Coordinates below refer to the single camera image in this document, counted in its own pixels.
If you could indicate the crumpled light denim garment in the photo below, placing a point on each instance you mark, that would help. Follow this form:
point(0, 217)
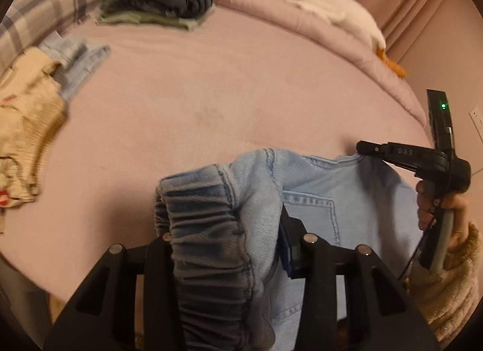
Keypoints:
point(81, 64)

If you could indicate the white wall power strip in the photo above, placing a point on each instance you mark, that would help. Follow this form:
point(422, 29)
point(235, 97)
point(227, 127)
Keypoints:
point(476, 117)

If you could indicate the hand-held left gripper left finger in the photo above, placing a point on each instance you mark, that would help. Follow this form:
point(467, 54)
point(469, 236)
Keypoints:
point(158, 260)

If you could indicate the pale green folded garment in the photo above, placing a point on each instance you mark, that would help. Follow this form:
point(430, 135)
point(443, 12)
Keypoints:
point(147, 19)

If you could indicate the light blue denim pants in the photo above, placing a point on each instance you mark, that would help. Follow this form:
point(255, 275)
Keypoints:
point(313, 200)

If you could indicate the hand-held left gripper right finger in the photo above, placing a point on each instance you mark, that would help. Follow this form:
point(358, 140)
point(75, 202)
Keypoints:
point(285, 245)

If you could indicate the plaid blanket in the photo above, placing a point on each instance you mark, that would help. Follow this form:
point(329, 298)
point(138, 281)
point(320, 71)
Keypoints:
point(49, 0)

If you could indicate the white goose plush toy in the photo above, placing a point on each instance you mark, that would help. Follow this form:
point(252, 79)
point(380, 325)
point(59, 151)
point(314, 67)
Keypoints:
point(332, 4)

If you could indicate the person's right hand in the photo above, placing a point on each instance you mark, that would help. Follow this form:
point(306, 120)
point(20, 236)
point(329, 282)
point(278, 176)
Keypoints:
point(458, 219)

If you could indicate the person's right forearm fleece sleeve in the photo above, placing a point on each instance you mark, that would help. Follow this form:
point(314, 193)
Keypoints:
point(449, 294)

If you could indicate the pink bed sheet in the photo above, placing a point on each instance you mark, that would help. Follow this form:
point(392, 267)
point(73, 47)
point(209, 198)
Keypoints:
point(196, 87)

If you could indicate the pink comforter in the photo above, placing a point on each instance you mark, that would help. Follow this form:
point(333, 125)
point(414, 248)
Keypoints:
point(302, 30)

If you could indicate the pink curtain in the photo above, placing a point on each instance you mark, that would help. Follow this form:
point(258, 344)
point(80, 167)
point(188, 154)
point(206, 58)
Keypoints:
point(411, 7)

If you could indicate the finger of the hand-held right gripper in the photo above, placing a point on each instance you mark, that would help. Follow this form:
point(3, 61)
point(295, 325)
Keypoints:
point(400, 155)

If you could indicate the beige knit garment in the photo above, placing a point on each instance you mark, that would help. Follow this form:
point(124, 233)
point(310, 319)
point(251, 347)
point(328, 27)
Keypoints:
point(26, 109)

